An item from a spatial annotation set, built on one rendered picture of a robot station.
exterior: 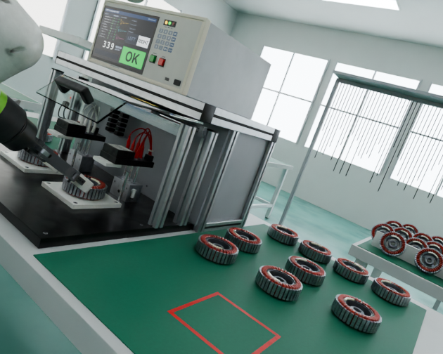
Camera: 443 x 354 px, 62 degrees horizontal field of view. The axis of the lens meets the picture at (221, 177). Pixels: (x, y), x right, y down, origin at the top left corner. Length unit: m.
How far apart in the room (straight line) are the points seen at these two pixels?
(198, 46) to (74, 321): 0.71
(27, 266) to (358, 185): 6.74
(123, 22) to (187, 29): 0.26
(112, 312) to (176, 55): 0.68
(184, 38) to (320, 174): 6.50
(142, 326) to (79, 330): 0.09
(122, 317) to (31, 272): 0.19
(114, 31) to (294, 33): 7.15
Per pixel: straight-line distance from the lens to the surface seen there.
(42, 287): 0.72
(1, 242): 0.83
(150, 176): 1.22
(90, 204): 0.98
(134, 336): 0.62
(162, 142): 1.19
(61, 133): 1.23
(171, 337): 0.64
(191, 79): 1.02
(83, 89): 0.82
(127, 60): 1.19
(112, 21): 1.29
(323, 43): 7.95
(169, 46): 1.08
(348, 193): 7.24
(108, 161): 1.05
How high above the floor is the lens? 1.11
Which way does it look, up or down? 10 degrees down
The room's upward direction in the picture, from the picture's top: 20 degrees clockwise
